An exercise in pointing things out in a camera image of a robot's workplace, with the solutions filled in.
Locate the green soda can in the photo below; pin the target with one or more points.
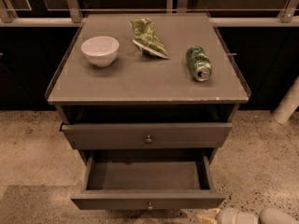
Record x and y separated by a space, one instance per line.
198 63

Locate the green crumpled chip bag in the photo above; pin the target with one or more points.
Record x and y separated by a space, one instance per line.
146 39

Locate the grey drawer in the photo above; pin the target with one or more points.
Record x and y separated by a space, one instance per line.
146 135
147 179

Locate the white cylindrical post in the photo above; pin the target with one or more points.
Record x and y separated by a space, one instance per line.
288 104

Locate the grey top drawer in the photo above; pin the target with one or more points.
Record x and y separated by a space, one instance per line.
146 135

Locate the grey drawer cabinet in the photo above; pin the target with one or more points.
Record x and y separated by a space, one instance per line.
143 89

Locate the metal window frame rail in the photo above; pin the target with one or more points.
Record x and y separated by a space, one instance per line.
224 13

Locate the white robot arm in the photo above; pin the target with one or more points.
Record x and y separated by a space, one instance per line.
268 215

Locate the white ceramic bowl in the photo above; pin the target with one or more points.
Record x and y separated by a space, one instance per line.
101 50

